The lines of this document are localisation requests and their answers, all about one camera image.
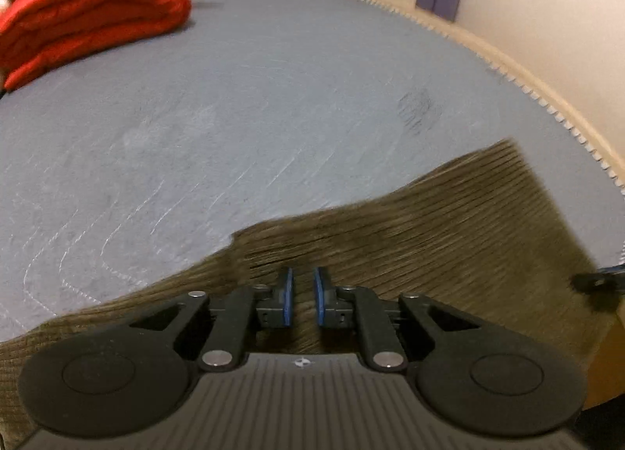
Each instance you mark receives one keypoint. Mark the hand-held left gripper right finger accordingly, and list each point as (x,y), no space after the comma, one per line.
(320,297)

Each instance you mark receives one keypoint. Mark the red folded duvet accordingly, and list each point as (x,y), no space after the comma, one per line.
(88,10)

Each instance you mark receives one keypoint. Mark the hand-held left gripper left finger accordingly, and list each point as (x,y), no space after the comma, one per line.
(288,297)

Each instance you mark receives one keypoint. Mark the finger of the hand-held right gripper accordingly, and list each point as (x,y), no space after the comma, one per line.
(598,280)

